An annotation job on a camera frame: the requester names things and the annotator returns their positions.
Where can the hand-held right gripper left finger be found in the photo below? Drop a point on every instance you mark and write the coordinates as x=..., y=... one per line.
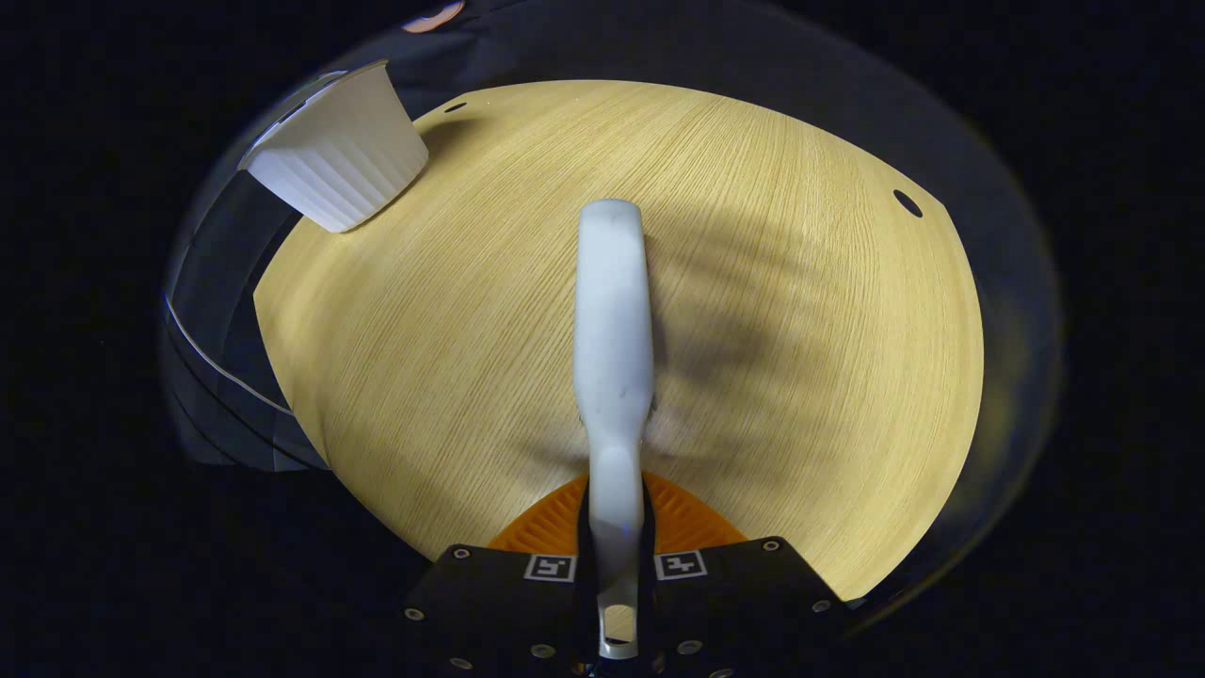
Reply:
x=490, y=593

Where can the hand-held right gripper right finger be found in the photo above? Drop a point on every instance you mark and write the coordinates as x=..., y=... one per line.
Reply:
x=744, y=593

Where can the small grey broom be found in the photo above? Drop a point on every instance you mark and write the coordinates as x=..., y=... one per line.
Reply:
x=614, y=320

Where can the white ribbed garbage bin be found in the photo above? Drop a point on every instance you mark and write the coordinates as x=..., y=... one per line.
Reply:
x=344, y=155

